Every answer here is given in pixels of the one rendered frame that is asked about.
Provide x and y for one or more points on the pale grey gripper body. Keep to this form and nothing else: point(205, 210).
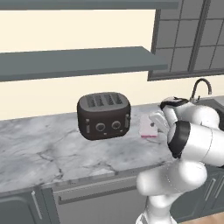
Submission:
point(159, 122)

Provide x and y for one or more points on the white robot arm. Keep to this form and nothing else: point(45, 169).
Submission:
point(186, 140)

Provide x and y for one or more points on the grey cupboard door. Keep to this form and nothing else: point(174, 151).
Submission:
point(16, 208)
point(198, 201)
point(220, 201)

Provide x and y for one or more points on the grey dishwasher door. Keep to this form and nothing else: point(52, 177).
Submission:
point(102, 208)

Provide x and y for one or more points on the black four-slot toaster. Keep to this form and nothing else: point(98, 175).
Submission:
point(103, 116)

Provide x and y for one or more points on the dark curved tap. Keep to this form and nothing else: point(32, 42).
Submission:
point(201, 83)

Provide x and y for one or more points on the grey framed window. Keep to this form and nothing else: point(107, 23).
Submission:
point(186, 38)

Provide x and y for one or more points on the grey wall shelf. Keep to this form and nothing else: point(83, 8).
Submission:
point(75, 61)
point(87, 4)

